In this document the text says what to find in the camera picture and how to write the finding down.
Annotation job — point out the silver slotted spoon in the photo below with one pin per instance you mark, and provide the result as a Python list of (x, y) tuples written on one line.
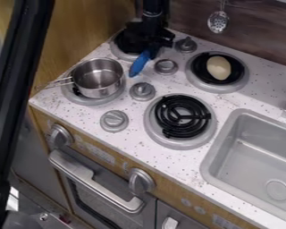
[(218, 21)]

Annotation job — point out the cream toy egg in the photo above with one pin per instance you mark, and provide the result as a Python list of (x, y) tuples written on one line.
[(219, 68)]

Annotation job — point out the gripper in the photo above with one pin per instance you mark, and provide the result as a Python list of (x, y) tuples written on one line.
[(143, 34)]

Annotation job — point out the black frame bar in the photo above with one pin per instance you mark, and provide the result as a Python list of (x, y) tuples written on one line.
[(18, 89)]

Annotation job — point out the toy stove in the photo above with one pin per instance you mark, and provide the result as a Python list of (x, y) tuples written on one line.
[(179, 117)]

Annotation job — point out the toy sink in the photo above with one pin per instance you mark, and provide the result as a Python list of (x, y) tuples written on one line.
[(253, 161)]

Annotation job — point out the blue tool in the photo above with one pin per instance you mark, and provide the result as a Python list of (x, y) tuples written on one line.
[(138, 65)]

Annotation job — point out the silver pot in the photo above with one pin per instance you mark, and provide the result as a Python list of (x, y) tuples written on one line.
[(97, 78)]

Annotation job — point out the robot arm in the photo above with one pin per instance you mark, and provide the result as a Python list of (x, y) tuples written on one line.
[(153, 7)]

